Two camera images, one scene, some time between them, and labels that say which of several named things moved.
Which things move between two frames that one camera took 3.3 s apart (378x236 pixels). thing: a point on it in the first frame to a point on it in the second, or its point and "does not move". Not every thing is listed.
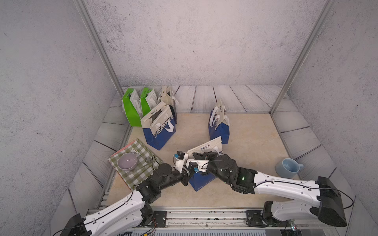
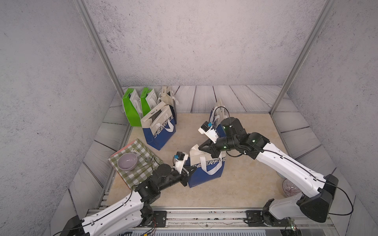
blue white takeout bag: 158,125 does not move
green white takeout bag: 131,106 does not move
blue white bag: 199,179 does not move
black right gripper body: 213,167 to 223,144
